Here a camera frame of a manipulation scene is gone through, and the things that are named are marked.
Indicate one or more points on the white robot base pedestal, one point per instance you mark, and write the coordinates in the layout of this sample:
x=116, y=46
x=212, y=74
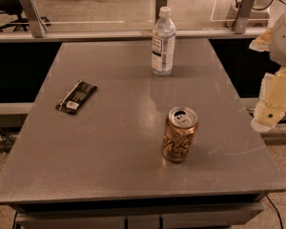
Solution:
x=259, y=16

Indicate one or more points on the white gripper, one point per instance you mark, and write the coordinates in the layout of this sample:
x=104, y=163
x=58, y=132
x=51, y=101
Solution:
x=284, y=43

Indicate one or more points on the orange soda can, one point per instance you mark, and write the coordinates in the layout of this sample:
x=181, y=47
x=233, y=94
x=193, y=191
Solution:
x=180, y=125

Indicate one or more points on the black rxbar chocolate wrapper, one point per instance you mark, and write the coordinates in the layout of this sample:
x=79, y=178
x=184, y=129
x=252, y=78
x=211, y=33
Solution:
x=74, y=100

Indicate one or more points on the right metal bracket post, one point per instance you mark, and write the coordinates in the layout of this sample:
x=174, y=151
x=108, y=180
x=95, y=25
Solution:
x=242, y=18

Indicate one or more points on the middle metal bracket post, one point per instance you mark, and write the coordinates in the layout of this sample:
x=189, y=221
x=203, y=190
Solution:
x=158, y=5

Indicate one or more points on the clear plastic water bottle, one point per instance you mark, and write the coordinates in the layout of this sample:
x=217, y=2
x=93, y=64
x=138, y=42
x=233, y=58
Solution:
x=164, y=33

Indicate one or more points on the left metal bracket post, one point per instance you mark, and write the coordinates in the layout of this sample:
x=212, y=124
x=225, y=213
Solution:
x=38, y=30

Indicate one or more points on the metal bracket post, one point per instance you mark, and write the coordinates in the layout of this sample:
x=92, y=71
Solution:
x=38, y=30
x=242, y=18
x=158, y=5

